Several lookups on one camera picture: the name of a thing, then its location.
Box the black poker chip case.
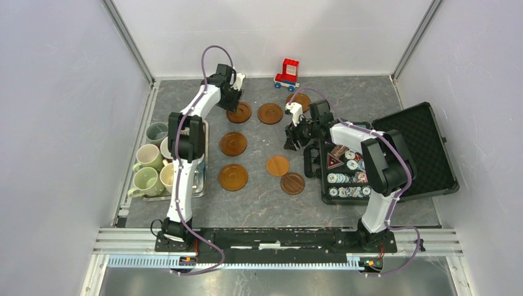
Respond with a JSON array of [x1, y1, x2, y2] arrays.
[[303, 101, 460, 206]]

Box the light wooden coaster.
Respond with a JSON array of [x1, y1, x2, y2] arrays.
[[266, 155, 290, 177]]

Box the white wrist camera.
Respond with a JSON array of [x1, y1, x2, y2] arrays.
[[284, 102, 303, 127], [231, 72, 246, 91]]

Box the cream ribbed mug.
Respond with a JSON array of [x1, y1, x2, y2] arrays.
[[160, 160, 175, 194]]

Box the purple cable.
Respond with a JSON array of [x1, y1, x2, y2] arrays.
[[149, 44, 237, 276], [287, 86, 423, 279]]

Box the red toy truck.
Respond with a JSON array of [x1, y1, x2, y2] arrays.
[[273, 59, 300, 92]]

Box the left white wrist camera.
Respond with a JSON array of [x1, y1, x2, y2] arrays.
[[231, 72, 246, 91]]

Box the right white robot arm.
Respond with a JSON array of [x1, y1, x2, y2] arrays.
[[284, 100, 417, 252]]

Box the metal tray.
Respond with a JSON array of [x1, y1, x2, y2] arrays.
[[141, 119, 210, 203]]

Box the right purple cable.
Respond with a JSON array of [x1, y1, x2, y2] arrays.
[[287, 86, 423, 279]]

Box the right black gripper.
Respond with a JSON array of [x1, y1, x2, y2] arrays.
[[284, 113, 319, 152]]

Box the dark wooden coaster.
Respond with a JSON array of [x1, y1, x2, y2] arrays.
[[280, 172, 305, 195]]

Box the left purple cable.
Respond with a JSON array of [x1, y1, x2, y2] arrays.
[[149, 44, 237, 276]]

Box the brown wooden coaster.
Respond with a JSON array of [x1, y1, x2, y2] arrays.
[[257, 102, 284, 125], [284, 92, 311, 113], [226, 102, 252, 124], [218, 163, 249, 191], [220, 132, 247, 157]]

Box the white bowl mug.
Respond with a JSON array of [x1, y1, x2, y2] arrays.
[[159, 137, 173, 160]]

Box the light green mug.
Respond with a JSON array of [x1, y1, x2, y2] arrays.
[[133, 144, 163, 172]]

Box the grey-green mug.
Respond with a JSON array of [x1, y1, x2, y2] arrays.
[[146, 122, 168, 146]]

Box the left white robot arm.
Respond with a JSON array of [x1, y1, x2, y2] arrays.
[[160, 64, 246, 252]]

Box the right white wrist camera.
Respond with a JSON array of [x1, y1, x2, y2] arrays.
[[284, 102, 303, 127]]

